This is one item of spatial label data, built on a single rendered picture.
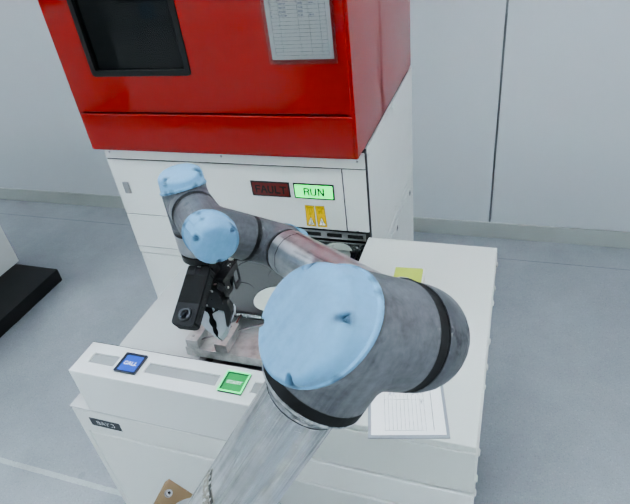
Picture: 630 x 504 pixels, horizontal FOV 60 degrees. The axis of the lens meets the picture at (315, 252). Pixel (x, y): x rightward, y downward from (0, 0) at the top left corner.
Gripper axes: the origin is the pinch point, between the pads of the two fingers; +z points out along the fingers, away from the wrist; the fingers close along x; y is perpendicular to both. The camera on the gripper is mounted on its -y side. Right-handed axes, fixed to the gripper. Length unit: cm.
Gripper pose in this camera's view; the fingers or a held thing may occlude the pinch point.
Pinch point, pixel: (218, 337)
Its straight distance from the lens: 110.5
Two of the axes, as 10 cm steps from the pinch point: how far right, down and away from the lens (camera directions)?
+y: 3.1, -5.8, 7.5
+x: -9.4, -0.9, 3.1
